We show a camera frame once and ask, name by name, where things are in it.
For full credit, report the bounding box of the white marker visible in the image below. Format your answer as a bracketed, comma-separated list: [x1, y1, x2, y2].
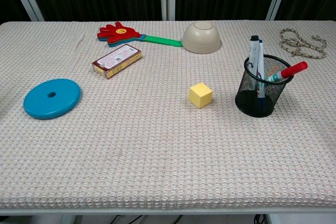
[256, 39, 267, 112]

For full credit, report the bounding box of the blue disc with hole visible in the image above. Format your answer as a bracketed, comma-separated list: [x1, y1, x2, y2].
[23, 78, 82, 120]

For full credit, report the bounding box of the red teal pen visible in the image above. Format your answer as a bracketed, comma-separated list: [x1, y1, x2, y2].
[264, 61, 309, 83]

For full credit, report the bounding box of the braided beige rope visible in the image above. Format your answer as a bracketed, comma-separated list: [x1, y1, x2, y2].
[279, 28, 328, 60]

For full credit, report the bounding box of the yellow cube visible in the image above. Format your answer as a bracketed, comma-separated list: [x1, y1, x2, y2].
[188, 82, 213, 109]

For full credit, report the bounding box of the black cup with markers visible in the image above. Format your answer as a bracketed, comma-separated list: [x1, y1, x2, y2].
[235, 54, 294, 118]

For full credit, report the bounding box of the packaged snack bar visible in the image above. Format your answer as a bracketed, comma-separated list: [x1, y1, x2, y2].
[91, 44, 143, 80]

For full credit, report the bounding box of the beige upturned bowl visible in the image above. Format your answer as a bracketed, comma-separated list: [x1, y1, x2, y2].
[182, 20, 223, 55]

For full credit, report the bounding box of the beige woven table cloth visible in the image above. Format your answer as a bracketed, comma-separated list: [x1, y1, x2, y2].
[0, 20, 336, 209]

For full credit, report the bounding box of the red hand clapper toy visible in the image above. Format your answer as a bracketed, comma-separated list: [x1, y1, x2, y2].
[97, 21, 183, 49]

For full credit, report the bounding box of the black cap marker pen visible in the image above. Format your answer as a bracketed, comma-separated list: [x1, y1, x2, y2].
[248, 35, 264, 79]

